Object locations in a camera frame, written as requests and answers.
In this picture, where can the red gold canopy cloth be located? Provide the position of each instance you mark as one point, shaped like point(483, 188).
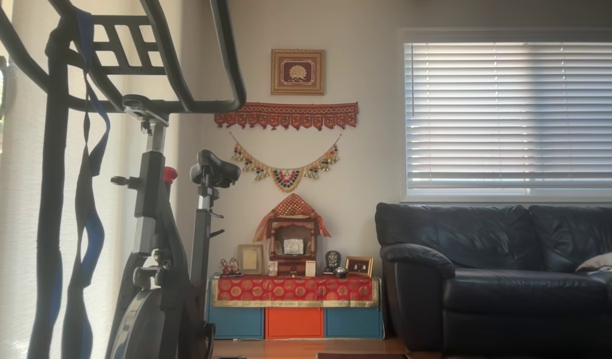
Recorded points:
point(292, 204)

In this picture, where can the wooden shrine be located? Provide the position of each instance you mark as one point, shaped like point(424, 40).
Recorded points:
point(292, 225)

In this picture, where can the silver idol plaque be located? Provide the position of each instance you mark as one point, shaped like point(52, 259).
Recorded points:
point(293, 246)

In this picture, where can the dark idol statue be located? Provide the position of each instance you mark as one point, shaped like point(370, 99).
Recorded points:
point(332, 260)

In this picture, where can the white card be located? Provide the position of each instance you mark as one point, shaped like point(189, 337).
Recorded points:
point(310, 269)

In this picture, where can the small deity picture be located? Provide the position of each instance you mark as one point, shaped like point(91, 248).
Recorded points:
point(272, 268)

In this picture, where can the small black bowl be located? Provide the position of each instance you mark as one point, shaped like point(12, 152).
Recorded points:
point(340, 272)

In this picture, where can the gold framed picture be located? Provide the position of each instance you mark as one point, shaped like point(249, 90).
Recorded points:
point(298, 72)

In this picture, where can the red gold table cloth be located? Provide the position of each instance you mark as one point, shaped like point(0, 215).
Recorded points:
point(296, 289)

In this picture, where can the red idol figurines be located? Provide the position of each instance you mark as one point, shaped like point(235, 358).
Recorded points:
point(230, 268)

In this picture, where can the blue orange cabinet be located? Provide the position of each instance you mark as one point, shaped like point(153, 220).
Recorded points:
point(294, 323)

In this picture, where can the black exercise bike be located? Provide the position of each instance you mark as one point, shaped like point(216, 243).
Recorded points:
point(148, 189)

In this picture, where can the black leather sofa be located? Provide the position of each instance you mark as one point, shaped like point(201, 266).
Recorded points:
point(485, 239)

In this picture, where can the white window blinds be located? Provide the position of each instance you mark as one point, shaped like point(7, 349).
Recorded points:
point(510, 114)

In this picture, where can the blue black resistance band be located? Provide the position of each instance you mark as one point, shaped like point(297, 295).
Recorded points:
point(89, 234)

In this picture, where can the white curtain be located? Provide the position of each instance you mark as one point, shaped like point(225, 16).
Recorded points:
point(21, 199)

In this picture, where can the white cushion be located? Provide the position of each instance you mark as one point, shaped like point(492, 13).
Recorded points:
point(607, 260)

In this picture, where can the beaded garland wall hanging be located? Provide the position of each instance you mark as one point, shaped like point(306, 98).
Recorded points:
point(286, 179)

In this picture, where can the red embroidered wall hanging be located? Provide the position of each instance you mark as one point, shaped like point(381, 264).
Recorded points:
point(286, 112)

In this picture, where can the pale photo frame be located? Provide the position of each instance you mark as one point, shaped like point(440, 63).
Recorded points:
point(250, 259)

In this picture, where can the small gold photo frame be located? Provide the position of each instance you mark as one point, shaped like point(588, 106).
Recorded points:
point(359, 267)

